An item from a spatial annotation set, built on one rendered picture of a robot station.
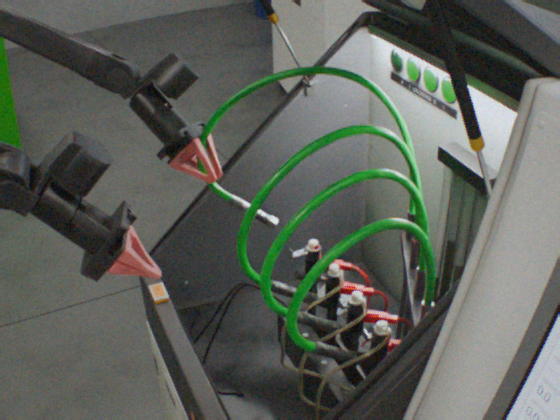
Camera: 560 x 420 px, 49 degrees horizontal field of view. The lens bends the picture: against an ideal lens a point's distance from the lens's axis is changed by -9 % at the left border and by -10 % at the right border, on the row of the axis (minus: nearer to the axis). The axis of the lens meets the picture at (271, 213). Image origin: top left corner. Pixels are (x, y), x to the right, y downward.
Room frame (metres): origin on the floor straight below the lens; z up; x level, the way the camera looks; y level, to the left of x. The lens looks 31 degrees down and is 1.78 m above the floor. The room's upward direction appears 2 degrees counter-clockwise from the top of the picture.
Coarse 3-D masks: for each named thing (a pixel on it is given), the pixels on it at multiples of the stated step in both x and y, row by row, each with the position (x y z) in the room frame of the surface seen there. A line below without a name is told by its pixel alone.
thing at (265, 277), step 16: (352, 176) 0.80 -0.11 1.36; (368, 176) 0.81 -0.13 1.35; (384, 176) 0.82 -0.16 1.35; (400, 176) 0.83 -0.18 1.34; (320, 192) 0.79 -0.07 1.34; (336, 192) 0.79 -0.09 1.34; (416, 192) 0.84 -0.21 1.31; (304, 208) 0.78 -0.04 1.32; (416, 208) 0.85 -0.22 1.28; (288, 224) 0.77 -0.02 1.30; (272, 256) 0.76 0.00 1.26; (416, 288) 0.85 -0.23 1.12; (272, 304) 0.76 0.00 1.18; (304, 320) 0.77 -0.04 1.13; (320, 320) 0.79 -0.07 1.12
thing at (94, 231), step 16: (80, 208) 0.73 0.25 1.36; (96, 208) 0.74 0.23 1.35; (128, 208) 0.76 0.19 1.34; (80, 224) 0.71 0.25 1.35; (96, 224) 0.72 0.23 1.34; (112, 224) 0.73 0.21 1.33; (128, 224) 0.72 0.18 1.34; (80, 240) 0.71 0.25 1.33; (96, 240) 0.71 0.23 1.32; (112, 240) 0.71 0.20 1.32; (96, 256) 0.71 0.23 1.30; (80, 272) 0.71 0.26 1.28
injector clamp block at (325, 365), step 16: (288, 336) 0.94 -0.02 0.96; (304, 336) 0.91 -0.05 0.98; (320, 336) 0.96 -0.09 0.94; (288, 352) 0.94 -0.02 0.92; (304, 352) 0.87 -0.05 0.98; (304, 368) 0.87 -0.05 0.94; (320, 368) 0.83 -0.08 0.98; (304, 384) 0.87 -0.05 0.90; (320, 384) 0.81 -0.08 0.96; (320, 400) 0.81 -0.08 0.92; (336, 400) 0.75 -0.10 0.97; (320, 416) 0.80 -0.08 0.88
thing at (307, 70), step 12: (288, 72) 1.03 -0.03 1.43; (300, 72) 1.03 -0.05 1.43; (312, 72) 1.03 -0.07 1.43; (324, 72) 1.03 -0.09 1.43; (336, 72) 1.03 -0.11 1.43; (348, 72) 1.03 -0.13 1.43; (252, 84) 1.04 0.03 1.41; (264, 84) 1.03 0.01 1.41; (360, 84) 1.03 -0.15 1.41; (372, 84) 1.03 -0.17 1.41; (240, 96) 1.03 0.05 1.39; (384, 96) 1.03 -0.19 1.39; (228, 108) 1.03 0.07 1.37; (396, 108) 1.03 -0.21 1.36; (216, 120) 1.03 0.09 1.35; (396, 120) 1.03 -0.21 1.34; (204, 132) 1.03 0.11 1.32; (408, 132) 1.03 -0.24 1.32; (204, 144) 1.04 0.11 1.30; (408, 144) 1.03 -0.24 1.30; (216, 192) 1.03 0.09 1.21; (228, 192) 1.04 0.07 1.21; (408, 216) 1.03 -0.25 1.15
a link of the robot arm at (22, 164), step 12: (0, 144) 0.73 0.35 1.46; (0, 156) 0.72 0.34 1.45; (12, 156) 0.72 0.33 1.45; (24, 156) 0.74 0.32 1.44; (0, 168) 0.68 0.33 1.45; (12, 168) 0.69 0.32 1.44; (24, 168) 0.71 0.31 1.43; (0, 180) 0.68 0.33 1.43; (24, 180) 0.69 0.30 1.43; (0, 204) 0.68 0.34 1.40
